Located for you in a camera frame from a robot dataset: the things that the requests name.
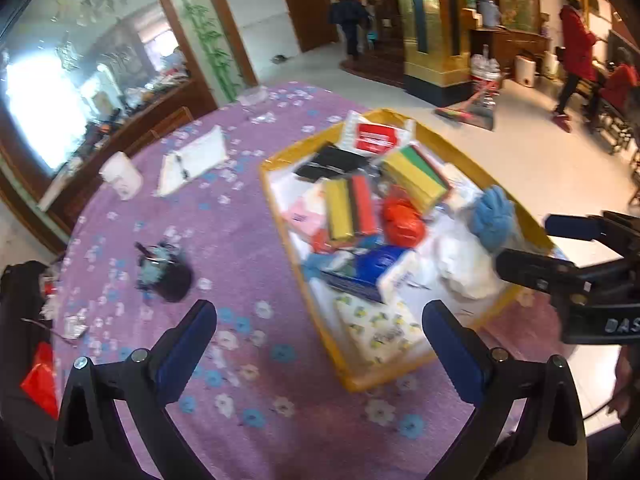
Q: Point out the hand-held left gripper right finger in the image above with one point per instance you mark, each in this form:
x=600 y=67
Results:
x=452 y=355

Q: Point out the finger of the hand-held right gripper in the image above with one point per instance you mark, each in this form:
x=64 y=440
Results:
x=570 y=226
x=535 y=267

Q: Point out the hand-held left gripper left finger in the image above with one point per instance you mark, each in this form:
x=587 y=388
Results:
x=187 y=350

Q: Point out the blue knitted glove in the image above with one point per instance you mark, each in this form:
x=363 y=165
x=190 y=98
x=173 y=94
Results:
x=492 y=220

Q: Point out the white towel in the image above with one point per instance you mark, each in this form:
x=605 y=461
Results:
x=465 y=260

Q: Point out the lemon print tissue pack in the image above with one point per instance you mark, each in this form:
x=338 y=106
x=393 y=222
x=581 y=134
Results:
x=380 y=330

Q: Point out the blue white tissue package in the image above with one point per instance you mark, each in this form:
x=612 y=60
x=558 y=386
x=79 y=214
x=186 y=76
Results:
x=375 y=270

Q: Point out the yellow cardboard box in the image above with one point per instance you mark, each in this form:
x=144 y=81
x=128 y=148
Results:
x=290 y=260

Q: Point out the red plastic bag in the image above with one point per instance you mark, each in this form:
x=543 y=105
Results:
x=402 y=220

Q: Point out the yellow green sponge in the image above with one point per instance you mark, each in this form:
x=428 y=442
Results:
x=415 y=177

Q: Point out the blue mesh cloth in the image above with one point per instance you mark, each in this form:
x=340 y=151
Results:
x=317 y=262

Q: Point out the striped sponge pack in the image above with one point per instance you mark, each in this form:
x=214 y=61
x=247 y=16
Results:
x=350 y=207

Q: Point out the black key pouch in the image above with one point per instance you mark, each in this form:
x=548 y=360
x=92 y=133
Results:
x=167 y=275

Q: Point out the wooden chair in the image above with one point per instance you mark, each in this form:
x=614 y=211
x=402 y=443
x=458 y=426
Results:
x=617 y=130

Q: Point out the crumpled silver wrapper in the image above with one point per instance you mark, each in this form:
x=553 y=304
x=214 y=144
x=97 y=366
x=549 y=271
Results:
x=72 y=327

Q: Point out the grey dustpan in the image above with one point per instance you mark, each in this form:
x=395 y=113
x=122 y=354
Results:
x=482 y=115

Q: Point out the red shopping bag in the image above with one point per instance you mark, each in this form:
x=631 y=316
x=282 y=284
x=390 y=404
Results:
x=40 y=380

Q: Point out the white small appliance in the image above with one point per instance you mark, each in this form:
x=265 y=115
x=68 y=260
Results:
x=525 y=71

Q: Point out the black bag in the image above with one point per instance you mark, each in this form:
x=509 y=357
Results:
x=20 y=300

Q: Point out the pink tissue pack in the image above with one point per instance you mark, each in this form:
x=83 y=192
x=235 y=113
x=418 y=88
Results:
x=302 y=217

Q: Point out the red white bucket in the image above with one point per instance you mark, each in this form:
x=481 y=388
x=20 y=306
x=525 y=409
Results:
x=484 y=72

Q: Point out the black pen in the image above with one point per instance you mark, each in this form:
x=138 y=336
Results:
x=182 y=167

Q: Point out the white plastic jar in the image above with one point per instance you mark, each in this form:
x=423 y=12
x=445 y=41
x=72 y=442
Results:
x=120 y=175

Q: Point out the wooden cabinet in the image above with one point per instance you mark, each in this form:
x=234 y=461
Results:
x=505 y=47

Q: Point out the white notebook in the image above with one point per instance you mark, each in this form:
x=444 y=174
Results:
x=200 y=155

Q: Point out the white packet with red label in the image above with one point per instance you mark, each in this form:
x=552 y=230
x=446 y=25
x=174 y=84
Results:
x=375 y=135

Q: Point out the black packet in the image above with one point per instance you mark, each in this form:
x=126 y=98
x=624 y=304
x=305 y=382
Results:
x=330 y=160

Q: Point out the golden pillar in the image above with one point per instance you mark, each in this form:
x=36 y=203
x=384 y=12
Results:
x=430 y=35

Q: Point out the wooden counter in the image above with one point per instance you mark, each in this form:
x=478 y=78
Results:
x=150 y=115

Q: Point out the wooden staircase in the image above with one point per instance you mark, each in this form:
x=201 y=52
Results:
x=380 y=55

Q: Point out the clear plastic cup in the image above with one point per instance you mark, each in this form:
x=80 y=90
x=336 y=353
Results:
x=252 y=96

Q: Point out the metal kettle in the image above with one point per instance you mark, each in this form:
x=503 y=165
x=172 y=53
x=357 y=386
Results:
x=278 y=59

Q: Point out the wooden door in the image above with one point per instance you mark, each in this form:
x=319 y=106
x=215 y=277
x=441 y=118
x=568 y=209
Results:
x=307 y=5

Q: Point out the dark jacket on stair post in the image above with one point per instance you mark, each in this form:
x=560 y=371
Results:
x=347 y=17

